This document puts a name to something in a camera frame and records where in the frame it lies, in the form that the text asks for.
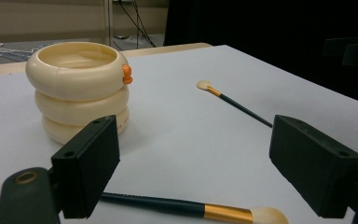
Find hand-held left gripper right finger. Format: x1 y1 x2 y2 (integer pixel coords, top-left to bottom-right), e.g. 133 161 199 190
268 114 358 219

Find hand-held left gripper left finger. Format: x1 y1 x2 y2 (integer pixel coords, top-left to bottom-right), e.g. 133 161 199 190
50 114 121 219

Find cream ringed brush holder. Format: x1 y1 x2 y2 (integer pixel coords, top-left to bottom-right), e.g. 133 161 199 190
24 41 133 146

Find large makeup brush gold ferrule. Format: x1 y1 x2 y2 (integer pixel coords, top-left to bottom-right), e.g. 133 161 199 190
100 191 290 224

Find small makeup brush gold ferrule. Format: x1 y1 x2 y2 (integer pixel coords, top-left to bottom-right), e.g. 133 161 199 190
196 80 274 129

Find small orange ornament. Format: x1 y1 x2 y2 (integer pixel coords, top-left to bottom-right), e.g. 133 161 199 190
121 63 134 85

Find black device on stand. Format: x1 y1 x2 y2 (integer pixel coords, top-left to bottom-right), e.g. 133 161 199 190
322 35 358 76

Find metal stand pole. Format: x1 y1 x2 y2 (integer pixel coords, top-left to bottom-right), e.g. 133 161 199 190
103 0 114 47

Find black curtain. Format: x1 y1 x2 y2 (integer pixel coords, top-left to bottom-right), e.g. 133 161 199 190
163 0 358 107

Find black cables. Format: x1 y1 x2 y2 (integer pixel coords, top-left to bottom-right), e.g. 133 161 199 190
113 0 158 50

